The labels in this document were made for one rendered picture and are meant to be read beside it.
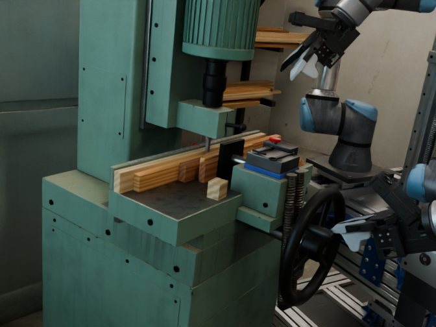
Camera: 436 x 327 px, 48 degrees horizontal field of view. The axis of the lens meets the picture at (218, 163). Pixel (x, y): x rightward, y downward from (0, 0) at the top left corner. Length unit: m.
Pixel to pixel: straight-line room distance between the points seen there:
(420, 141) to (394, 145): 2.89
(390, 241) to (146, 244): 0.55
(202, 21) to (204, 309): 0.67
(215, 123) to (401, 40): 3.44
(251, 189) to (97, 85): 0.52
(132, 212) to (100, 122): 0.38
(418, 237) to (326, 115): 0.79
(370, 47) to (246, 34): 3.52
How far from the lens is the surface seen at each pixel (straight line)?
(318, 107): 1.69
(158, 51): 1.26
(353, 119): 1.71
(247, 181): 1.14
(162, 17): 1.25
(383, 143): 4.61
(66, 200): 1.39
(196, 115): 1.23
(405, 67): 4.49
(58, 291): 1.56
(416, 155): 1.70
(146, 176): 1.11
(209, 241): 1.10
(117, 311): 1.35
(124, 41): 1.29
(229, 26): 1.14
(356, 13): 1.24
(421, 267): 1.42
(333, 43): 1.24
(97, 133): 1.40
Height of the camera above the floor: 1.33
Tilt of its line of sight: 18 degrees down
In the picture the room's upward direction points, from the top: 7 degrees clockwise
